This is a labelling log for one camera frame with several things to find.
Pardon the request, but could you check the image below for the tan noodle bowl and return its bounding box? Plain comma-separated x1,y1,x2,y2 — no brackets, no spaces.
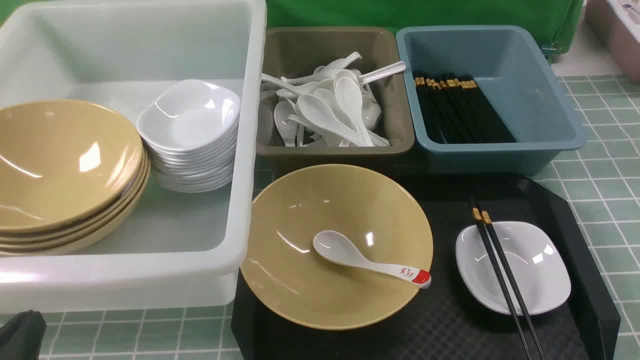
240,164,434,331

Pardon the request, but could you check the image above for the bundle of black chopsticks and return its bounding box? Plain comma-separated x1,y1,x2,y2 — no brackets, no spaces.
413,71,517,144

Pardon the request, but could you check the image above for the white square sauce dish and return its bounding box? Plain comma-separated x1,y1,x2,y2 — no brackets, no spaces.
455,221,572,316

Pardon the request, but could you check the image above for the large white plastic tub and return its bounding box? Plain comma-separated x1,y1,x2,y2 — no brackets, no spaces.
1,0,267,315

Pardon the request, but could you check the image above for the pink box at corner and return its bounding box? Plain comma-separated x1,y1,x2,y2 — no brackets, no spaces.
585,0,640,84

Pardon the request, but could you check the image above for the pile of white spoons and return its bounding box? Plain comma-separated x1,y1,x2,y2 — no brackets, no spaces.
261,51,406,147

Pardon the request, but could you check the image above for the stack of white dishes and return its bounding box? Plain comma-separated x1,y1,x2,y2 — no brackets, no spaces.
135,79,242,193

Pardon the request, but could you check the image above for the green backdrop cloth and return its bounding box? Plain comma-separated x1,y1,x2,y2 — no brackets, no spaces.
266,0,584,54

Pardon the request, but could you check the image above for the stack of tan bowls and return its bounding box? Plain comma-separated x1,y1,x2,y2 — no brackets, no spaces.
0,99,151,257

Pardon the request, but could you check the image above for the white spoon red handle tip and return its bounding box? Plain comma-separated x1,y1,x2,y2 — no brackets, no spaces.
312,230,432,289

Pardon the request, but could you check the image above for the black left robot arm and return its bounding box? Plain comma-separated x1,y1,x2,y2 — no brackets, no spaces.
0,310,47,360

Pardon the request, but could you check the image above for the black chopstick gold band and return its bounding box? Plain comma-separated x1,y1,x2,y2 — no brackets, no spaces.
476,200,546,360
468,197,533,360

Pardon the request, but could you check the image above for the black serving tray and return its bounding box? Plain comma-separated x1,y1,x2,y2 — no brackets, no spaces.
230,173,621,360

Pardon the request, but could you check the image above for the blue plastic chopstick bin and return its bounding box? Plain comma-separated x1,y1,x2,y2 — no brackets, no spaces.
396,25,586,175

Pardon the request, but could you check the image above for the brown plastic spoon bin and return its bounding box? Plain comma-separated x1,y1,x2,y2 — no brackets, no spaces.
256,26,415,177

